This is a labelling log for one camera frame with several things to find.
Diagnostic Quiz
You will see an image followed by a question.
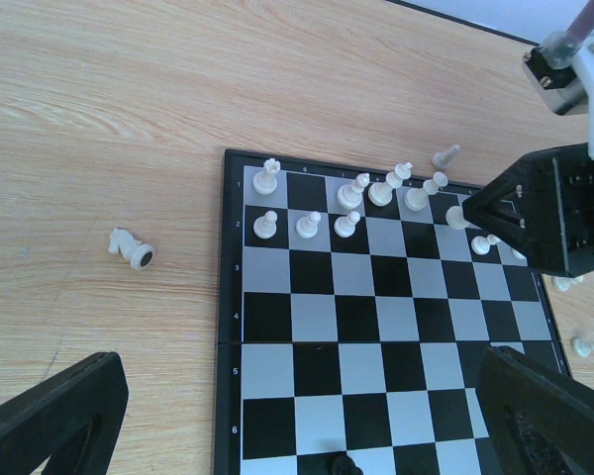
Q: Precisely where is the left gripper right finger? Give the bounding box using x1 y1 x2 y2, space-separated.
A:
476 346 594 474

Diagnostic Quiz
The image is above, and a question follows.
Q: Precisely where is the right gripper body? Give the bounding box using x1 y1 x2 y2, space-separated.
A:
463 143 594 276

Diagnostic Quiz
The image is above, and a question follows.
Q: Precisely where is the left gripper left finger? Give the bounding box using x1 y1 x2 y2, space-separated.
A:
0 351 129 474

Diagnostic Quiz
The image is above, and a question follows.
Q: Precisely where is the white pawn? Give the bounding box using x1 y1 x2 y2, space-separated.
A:
432 144 460 170
511 248 526 261
470 235 501 255
253 210 277 239
296 211 321 239
551 276 584 292
571 337 594 357

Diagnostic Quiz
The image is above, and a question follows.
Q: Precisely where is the white bishop piece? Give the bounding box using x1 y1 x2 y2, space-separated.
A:
445 206 470 230

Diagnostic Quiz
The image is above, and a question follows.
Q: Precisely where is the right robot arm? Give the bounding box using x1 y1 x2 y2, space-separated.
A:
463 34 594 277

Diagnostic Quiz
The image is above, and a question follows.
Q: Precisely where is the white pawn behind board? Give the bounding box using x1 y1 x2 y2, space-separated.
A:
432 144 460 170

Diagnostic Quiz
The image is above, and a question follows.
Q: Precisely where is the black piece on board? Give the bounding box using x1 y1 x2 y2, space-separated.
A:
329 453 363 475

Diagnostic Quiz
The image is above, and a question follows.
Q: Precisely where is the white knight lying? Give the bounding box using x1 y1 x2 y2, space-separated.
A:
108 228 154 270

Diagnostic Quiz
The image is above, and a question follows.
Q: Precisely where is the black white chessboard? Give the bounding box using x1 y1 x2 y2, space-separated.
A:
213 149 569 474

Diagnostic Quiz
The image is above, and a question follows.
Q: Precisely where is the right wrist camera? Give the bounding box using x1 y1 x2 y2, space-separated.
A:
522 31 588 116

